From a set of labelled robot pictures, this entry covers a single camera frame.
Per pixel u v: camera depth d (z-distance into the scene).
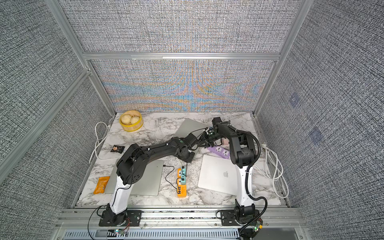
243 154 0.59
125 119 1.09
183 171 0.83
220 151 0.95
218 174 0.90
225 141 0.97
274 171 0.84
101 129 1.10
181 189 0.80
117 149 0.98
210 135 0.89
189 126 1.13
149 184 0.83
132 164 0.54
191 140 0.78
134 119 1.08
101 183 0.84
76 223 0.73
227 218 0.73
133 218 0.73
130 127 1.07
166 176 0.86
